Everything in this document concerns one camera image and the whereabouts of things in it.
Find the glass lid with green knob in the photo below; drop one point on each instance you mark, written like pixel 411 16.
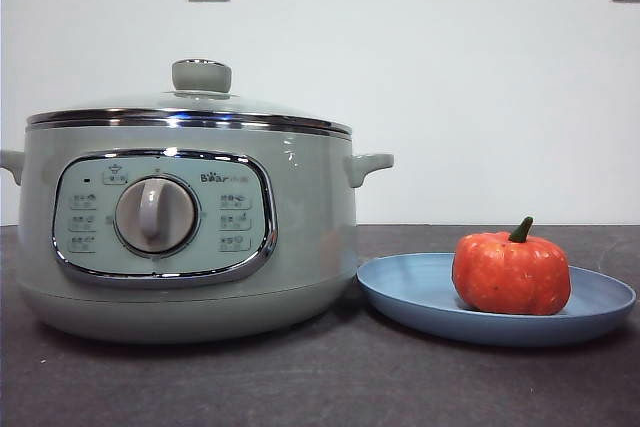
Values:
pixel 201 78

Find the orange toy pumpkin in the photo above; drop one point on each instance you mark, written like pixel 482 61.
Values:
pixel 510 272

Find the pale green electric steamer pot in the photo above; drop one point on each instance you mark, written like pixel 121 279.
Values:
pixel 300 227

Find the blue round plate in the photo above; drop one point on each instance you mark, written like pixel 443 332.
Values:
pixel 415 292

